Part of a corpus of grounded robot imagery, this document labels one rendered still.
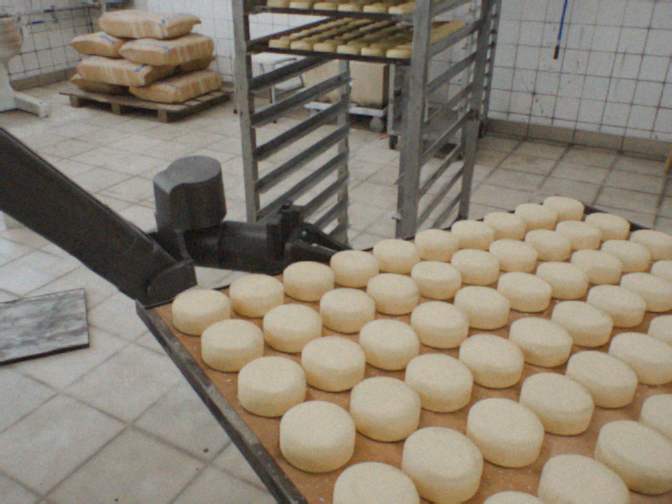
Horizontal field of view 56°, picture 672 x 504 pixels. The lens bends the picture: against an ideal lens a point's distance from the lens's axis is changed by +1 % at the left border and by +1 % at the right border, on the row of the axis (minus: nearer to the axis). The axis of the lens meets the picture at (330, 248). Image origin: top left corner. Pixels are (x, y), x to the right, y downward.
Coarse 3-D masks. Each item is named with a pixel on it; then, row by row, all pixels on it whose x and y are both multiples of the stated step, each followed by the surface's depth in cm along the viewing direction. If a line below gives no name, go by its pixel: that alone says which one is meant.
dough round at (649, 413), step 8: (648, 400) 46; (656, 400) 45; (664, 400) 46; (648, 408) 45; (656, 408) 45; (664, 408) 45; (640, 416) 45; (648, 416) 44; (656, 416) 44; (664, 416) 44; (648, 424) 44; (656, 424) 43; (664, 424) 43; (664, 432) 43
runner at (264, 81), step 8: (288, 64) 170; (296, 64) 174; (304, 64) 179; (312, 64) 183; (320, 64) 183; (272, 72) 163; (280, 72) 167; (288, 72) 171; (296, 72) 174; (304, 72) 174; (248, 80) 154; (256, 80) 157; (264, 80) 161; (272, 80) 164; (280, 80) 165; (248, 88) 155; (256, 88) 157; (264, 88) 157
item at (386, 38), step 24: (336, 24) 178; (360, 24) 178; (384, 24) 178; (432, 24) 178; (456, 24) 177; (288, 48) 153; (312, 48) 154; (336, 48) 151; (360, 48) 149; (384, 48) 146; (408, 48) 144
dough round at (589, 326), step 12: (564, 312) 56; (576, 312) 56; (588, 312) 56; (600, 312) 57; (564, 324) 55; (576, 324) 54; (588, 324) 55; (600, 324) 55; (612, 324) 55; (576, 336) 55; (588, 336) 54; (600, 336) 54
